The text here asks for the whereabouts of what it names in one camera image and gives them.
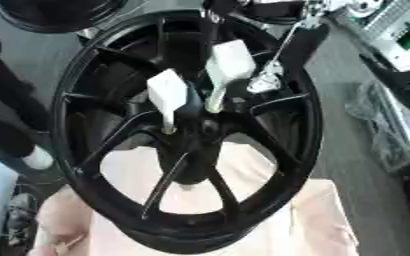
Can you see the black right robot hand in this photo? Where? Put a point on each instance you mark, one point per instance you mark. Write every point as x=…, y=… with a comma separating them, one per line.
x=261, y=10

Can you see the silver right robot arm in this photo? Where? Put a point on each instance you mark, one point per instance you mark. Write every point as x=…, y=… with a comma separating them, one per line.
x=398, y=40

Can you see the white pin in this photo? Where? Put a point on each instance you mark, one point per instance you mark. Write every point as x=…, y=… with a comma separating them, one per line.
x=230, y=63
x=166, y=90

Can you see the black spoked wheel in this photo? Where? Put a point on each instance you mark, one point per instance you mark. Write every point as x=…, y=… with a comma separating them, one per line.
x=272, y=200

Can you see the black round tire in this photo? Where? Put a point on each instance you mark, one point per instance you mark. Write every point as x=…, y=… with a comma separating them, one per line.
x=57, y=16

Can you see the person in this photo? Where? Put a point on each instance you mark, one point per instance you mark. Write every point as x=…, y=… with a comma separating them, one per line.
x=4, y=100

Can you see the dark grey bag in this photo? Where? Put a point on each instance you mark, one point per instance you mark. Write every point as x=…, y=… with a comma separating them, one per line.
x=20, y=216

